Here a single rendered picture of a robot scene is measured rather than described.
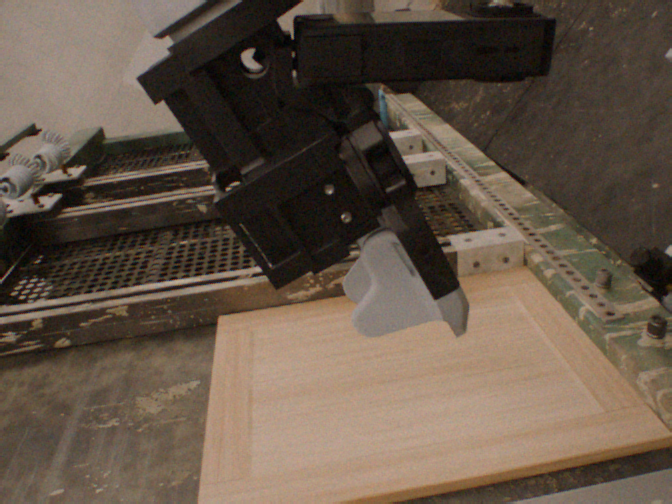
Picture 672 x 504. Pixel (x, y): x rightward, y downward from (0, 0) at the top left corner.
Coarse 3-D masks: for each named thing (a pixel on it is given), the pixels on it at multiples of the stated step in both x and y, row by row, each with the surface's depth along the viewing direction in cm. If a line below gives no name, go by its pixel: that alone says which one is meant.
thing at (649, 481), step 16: (624, 480) 59; (640, 480) 59; (656, 480) 58; (544, 496) 58; (560, 496) 58; (576, 496) 58; (592, 496) 58; (608, 496) 57; (624, 496) 57; (640, 496) 57; (656, 496) 57
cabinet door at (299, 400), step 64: (256, 320) 99; (320, 320) 97; (512, 320) 91; (256, 384) 84; (320, 384) 82; (384, 384) 81; (448, 384) 79; (512, 384) 78; (576, 384) 76; (256, 448) 73; (320, 448) 71; (384, 448) 70; (448, 448) 69; (512, 448) 67; (576, 448) 66; (640, 448) 66
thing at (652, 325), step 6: (648, 318) 77; (654, 318) 77; (660, 318) 76; (648, 324) 77; (654, 324) 76; (660, 324) 75; (666, 324) 75; (648, 330) 77; (654, 330) 76; (660, 330) 76; (648, 336) 77; (654, 336) 76; (660, 336) 76
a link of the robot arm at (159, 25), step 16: (128, 0) 23; (144, 0) 22; (160, 0) 21; (176, 0) 21; (192, 0) 21; (208, 0) 21; (224, 0) 22; (240, 0) 22; (144, 16) 23; (160, 16) 22; (176, 16) 22; (192, 16) 22; (208, 16) 22; (160, 32) 23; (176, 32) 23
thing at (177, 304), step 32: (352, 256) 104; (448, 256) 102; (480, 256) 103; (512, 256) 104; (128, 288) 104; (160, 288) 103; (192, 288) 101; (224, 288) 100; (256, 288) 100; (288, 288) 101; (320, 288) 102; (0, 320) 98; (32, 320) 98; (64, 320) 99; (96, 320) 100; (128, 320) 100; (160, 320) 101; (192, 320) 102; (0, 352) 100
